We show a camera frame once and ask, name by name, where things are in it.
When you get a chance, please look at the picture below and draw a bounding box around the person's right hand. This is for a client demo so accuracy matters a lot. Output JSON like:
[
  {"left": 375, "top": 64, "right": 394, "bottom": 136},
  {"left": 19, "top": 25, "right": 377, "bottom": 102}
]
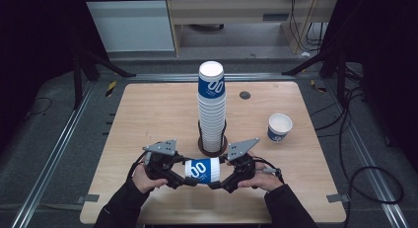
[{"left": 237, "top": 151, "right": 285, "bottom": 193}]

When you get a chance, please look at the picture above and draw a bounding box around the person's left hand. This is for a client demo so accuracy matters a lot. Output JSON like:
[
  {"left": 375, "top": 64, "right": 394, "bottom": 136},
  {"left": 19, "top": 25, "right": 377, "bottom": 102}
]
[{"left": 131, "top": 162, "right": 169, "bottom": 194}]

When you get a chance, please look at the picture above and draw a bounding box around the chair base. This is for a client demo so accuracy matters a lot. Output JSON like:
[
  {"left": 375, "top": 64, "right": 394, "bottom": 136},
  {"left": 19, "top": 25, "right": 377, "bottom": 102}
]
[{"left": 189, "top": 24, "right": 225, "bottom": 33}]

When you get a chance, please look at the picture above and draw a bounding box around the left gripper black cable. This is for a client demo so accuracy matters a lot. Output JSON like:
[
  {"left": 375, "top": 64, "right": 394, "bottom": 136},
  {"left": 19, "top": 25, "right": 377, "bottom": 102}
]
[{"left": 127, "top": 151, "right": 149, "bottom": 181}]

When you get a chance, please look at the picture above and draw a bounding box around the dark wire cup holder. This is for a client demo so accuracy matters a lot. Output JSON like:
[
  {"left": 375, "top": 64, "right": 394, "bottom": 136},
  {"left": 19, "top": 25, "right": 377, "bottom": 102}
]
[{"left": 196, "top": 118, "right": 229, "bottom": 158}]

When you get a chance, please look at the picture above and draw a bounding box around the white cabinet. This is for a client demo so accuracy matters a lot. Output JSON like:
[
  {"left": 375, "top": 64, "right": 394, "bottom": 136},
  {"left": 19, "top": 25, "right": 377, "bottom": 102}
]
[{"left": 86, "top": 0, "right": 175, "bottom": 53}]

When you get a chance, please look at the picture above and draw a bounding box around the black curtain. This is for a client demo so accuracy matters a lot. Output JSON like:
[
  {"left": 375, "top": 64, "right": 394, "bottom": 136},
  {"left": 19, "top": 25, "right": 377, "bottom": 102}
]
[
  {"left": 0, "top": 0, "right": 87, "bottom": 150},
  {"left": 328, "top": 0, "right": 418, "bottom": 167}
]

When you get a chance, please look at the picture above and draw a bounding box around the light wooden desk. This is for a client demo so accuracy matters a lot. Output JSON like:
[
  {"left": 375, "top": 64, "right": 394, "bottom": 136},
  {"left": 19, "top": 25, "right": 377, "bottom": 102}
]
[{"left": 166, "top": 0, "right": 339, "bottom": 56}]

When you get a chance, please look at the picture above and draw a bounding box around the dark drawer handle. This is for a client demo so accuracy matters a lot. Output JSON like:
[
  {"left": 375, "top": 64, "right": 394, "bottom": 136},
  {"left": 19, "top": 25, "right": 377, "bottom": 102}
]
[{"left": 262, "top": 13, "right": 290, "bottom": 23}]

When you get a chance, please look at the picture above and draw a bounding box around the black metal stand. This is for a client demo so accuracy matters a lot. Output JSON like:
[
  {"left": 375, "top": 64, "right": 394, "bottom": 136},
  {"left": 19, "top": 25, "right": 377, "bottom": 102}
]
[
  {"left": 281, "top": 39, "right": 363, "bottom": 108},
  {"left": 71, "top": 39, "right": 137, "bottom": 111}
]

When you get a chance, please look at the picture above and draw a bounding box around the black floor cable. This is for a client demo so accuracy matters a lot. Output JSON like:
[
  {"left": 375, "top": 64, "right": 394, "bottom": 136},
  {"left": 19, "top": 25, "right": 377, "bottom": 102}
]
[
  {"left": 338, "top": 86, "right": 405, "bottom": 228},
  {"left": 25, "top": 96, "right": 54, "bottom": 119}
]

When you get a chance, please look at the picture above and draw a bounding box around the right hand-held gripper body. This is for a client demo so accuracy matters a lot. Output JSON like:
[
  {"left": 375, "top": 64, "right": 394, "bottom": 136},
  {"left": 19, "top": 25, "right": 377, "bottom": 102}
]
[{"left": 222, "top": 136, "right": 261, "bottom": 194}]

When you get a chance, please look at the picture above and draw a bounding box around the metal floor rail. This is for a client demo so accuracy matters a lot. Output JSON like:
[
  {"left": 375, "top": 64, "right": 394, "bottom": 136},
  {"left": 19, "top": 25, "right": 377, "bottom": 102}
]
[
  {"left": 11, "top": 79, "right": 97, "bottom": 228},
  {"left": 130, "top": 72, "right": 298, "bottom": 83},
  {"left": 323, "top": 79, "right": 411, "bottom": 228}
]

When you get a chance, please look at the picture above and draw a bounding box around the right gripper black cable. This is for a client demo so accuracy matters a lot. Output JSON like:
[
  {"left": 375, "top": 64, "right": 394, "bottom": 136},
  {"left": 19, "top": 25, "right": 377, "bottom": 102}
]
[{"left": 252, "top": 155, "right": 286, "bottom": 185}]

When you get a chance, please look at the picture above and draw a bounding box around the blue and white paper cup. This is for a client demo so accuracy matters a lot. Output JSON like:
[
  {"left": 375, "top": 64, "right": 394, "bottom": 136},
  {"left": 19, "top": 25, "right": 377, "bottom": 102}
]
[
  {"left": 183, "top": 157, "right": 222, "bottom": 185},
  {"left": 266, "top": 113, "right": 294, "bottom": 143}
]

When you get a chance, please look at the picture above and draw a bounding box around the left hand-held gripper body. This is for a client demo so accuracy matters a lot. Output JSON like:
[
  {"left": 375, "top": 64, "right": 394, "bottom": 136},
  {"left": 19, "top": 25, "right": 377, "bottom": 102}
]
[{"left": 142, "top": 138, "right": 185, "bottom": 190}]

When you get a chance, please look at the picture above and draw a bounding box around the stack of paper cups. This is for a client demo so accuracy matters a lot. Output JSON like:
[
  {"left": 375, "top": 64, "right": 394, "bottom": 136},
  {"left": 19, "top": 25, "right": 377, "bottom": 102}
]
[{"left": 196, "top": 59, "right": 228, "bottom": 154}]

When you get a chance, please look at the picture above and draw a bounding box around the yellow and black tape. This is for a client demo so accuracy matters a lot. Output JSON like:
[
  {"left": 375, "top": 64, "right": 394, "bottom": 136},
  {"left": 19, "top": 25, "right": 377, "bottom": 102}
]
[
  {"left": 310, "top": 79, "right": 328, "bottom": 94},
  {"left": 104, "top": 80, "right": 118, "bottom": 98}
]

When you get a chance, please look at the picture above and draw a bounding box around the grey tape piece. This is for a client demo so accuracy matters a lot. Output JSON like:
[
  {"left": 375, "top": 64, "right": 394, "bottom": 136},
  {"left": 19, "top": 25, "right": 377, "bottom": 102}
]
[
  {"left": 76, "top": 193, "right": 101, "bottom": 204},
  {"left": 325, "top": 193, "right": 351, "bottom": 203}
]

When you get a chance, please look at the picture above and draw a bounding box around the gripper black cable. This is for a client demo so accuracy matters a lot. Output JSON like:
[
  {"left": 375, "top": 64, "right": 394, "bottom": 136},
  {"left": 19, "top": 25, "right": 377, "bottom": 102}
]
[
  {"left": 127, "top": 151, "right": 149, "bottom": 181},
  {"left": 252, "top": 155, "right": 286, "bottom": 185}
]

